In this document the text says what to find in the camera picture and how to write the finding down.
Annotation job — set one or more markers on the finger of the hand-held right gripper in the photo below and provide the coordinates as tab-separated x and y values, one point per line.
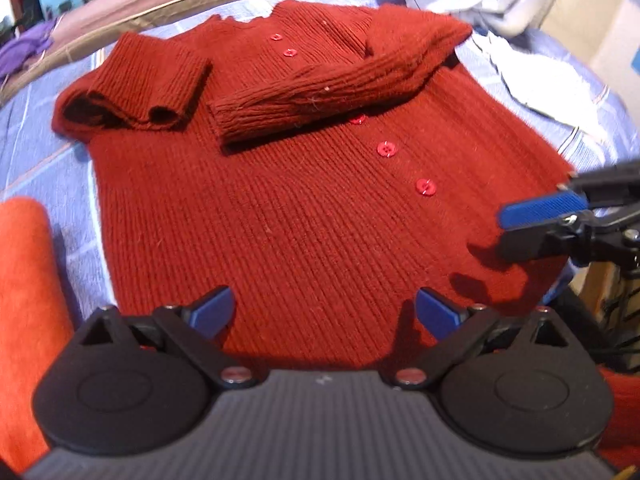
610	182
545	210

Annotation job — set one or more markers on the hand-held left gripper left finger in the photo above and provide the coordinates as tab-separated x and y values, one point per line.
212	310

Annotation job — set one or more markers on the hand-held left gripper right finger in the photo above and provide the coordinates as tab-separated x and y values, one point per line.
435	312

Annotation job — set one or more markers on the red knit cardigan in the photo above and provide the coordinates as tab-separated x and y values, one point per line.
300	220

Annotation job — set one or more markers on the pale blue cloth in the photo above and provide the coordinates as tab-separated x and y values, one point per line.
540	80

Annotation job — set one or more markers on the orange fuzzy cloth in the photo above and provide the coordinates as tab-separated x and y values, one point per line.
25	310
622	405

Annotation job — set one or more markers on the blue checked bedsheet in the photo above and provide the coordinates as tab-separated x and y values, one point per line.
45	125

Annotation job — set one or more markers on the brown bed mattress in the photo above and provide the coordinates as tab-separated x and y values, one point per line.
150	0

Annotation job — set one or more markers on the purple cloth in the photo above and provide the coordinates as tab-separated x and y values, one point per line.
22	47

